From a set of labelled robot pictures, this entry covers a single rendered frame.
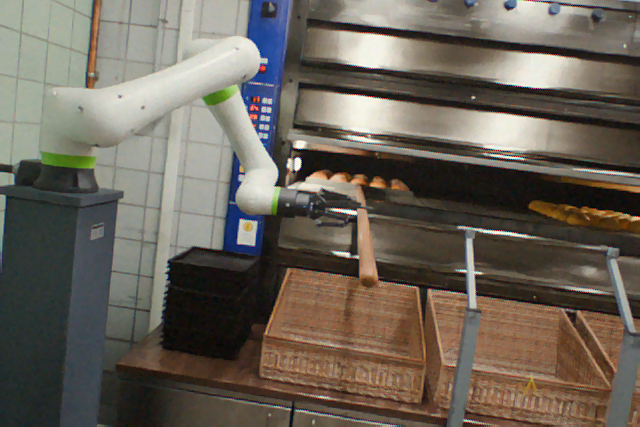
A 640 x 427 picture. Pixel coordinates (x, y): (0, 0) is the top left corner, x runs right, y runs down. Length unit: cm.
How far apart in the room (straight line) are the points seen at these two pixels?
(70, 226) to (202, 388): 80
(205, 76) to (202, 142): 94
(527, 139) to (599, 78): 37
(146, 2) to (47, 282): 138
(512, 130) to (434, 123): 32
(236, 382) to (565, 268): 139
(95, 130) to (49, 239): 30
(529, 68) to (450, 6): 40
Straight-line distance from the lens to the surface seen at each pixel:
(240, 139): 165
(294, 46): 222
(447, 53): 223
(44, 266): 139
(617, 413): 192
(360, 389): 185
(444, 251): 223
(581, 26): 240
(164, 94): 128
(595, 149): 235
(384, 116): 217
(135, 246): 241
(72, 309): 139
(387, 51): 220
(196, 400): 190
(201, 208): 228
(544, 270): 234
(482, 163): 207
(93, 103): 122
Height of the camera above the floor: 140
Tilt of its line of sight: 5 degrees down
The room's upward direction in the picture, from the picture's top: 7 degrees clockwise
